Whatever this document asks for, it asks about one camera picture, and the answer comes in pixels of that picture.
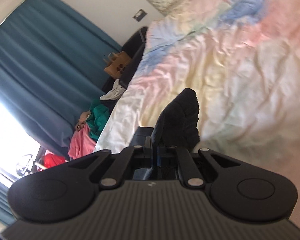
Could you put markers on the green garment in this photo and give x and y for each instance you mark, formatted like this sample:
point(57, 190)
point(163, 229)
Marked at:
point(97, 120)

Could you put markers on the brown paper bag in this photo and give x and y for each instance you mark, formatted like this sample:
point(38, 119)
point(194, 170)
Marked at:
point(116, 64)

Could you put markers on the pink garment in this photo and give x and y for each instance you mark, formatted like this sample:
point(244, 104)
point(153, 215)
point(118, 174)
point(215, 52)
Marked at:
point(81, 143)

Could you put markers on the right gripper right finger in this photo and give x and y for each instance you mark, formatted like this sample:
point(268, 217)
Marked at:
point(181, 159)

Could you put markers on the wall socket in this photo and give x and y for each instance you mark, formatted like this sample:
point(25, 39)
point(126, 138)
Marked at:
point(140, 15)

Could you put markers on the white cloth on chair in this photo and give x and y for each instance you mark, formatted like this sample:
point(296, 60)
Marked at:
point(115, 93)

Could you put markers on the black armchair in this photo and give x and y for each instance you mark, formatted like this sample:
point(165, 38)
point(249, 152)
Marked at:
point(134, 48)

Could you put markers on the teal curtain right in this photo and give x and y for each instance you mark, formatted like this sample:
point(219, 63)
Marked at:
point(51, 69)

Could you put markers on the pastel bed sheet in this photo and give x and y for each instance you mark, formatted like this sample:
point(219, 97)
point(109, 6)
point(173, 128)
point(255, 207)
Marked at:
point(242, 58)

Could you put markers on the black sweater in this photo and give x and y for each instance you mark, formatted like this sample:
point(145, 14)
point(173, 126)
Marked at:
point(176, 126)

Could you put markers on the tan garment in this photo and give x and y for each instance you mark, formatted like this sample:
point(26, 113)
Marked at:
point(82, 120)

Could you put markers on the red garment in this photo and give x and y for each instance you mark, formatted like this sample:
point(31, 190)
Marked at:
point(50, 160)

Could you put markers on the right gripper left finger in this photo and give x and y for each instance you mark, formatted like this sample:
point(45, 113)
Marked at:
point(125, 163)

